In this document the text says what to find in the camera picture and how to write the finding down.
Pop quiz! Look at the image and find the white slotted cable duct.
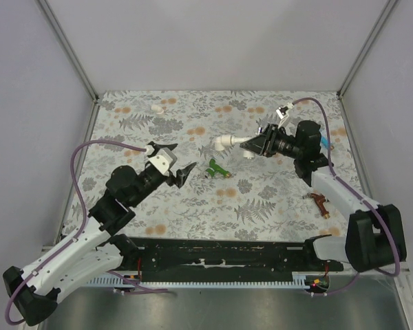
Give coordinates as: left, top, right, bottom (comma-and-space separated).
85, 271, 313, 289

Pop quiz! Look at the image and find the brown faucet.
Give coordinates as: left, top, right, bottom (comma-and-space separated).
303, 192, 330, 219

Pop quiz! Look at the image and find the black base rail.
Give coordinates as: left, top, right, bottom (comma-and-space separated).
111, 237, 343, 283

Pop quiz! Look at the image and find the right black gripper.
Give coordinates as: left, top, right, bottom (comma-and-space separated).
240, 124, 302, 160

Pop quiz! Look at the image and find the green faucet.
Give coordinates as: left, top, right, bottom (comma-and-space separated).
204, 158, 232, 179

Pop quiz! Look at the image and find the blue faucet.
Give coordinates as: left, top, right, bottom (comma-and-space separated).
321, 135, 335, 151

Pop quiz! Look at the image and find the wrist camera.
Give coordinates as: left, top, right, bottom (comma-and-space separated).
149, 148, 178, 177
275, 102, 295, 127

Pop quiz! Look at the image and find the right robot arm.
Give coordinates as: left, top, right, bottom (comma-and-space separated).
240, 120, 407, 276

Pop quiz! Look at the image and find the white chrome faucet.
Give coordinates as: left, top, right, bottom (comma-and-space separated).
231, 135, 255, 160

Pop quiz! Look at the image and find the white pipe elbow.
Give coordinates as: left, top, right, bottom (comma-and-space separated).
151, 104, 165, 115

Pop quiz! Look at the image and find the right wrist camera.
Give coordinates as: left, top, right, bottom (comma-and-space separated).
275, 102, 295, 127

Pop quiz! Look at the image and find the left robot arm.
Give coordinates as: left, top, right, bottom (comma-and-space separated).
3, 142, 196, 326

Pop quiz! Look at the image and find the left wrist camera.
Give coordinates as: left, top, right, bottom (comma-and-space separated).
149, 148, 178, 177

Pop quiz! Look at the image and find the floral table mat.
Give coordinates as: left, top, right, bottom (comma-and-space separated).
61, 91, 360, 241

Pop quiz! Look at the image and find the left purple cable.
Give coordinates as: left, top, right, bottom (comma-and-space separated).
5, 140, 169, 326

